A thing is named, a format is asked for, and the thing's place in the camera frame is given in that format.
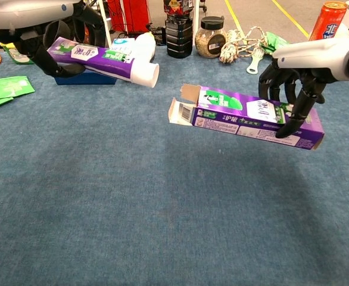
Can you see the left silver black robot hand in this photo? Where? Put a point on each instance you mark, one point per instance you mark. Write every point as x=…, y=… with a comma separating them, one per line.
x=19, y=18

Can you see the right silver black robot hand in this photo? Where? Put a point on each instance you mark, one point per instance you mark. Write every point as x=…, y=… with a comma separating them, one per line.
x=317, y=56

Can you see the purple white toothpaste tube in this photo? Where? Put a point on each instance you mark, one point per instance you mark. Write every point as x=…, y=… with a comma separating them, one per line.
x=109, y=62

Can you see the purple toothpaste carton box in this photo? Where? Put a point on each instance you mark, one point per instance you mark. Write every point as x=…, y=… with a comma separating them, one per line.
x=228, y=119

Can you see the navy blue long box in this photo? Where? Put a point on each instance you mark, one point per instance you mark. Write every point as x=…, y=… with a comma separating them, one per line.
x=97, y=80

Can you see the white packet with blue print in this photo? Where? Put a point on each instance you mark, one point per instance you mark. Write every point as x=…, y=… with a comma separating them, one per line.
x=122, y=42

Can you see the orange drink can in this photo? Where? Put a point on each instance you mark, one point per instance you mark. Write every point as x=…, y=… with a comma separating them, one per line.
x=326, y=24

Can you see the beige round bowl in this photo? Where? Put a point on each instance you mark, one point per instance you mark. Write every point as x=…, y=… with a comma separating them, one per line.
x=345, y=29

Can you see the green container yellow lid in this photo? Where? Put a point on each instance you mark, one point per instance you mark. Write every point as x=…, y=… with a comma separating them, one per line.
x=18, y=56

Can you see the light green bottle opener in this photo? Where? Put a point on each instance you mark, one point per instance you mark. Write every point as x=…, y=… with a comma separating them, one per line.
x=255, y=61

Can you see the green tea sachet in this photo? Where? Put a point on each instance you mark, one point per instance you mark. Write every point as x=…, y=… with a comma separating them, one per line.
x=1, y=102
x=10, y=86

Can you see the white metal stand leg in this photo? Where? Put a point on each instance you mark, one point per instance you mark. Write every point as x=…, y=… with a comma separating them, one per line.
x=108, y=29

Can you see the grain jar black lid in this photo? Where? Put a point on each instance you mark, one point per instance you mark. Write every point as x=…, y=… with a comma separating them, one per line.
x=210, y=38

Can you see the red cabinet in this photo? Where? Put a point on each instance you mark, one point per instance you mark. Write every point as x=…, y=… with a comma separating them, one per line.
x=132, y=15

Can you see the white upright pole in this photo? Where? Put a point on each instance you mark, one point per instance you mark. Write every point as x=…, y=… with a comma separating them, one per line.
x=196, y=24

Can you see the white bottle brown base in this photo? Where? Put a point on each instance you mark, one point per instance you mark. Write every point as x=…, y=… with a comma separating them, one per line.
x=146, y=47

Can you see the dark drink bottle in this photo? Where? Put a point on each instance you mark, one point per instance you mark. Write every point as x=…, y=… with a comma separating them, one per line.
x=179, y=35

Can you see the blue table cloth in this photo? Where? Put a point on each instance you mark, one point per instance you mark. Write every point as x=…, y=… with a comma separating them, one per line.
x=162, y=193

